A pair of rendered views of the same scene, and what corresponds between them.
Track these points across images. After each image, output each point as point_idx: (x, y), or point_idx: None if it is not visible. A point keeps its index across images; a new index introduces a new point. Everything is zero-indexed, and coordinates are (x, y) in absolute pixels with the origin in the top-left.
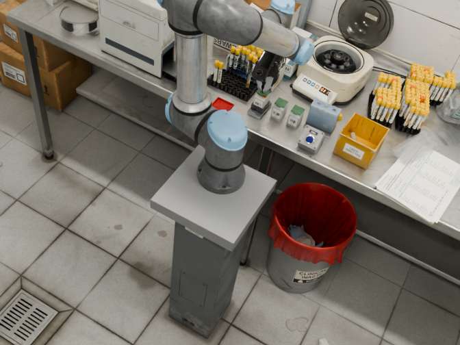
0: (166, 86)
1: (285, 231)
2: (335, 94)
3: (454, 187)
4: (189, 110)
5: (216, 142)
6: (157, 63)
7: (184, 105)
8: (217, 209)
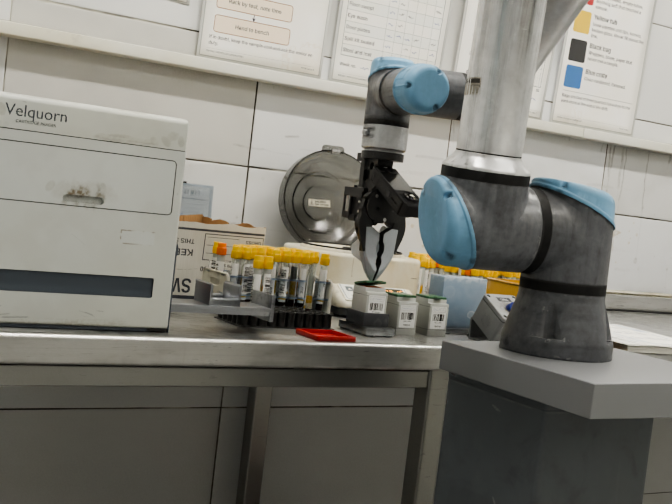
0: (200, 336)
1: None
2: (409, 291)
3: (647, 332)
4: (525, 171)
5: (602, 210)
6: (164, 283)
7: (513, 163)
8: (652, 369)
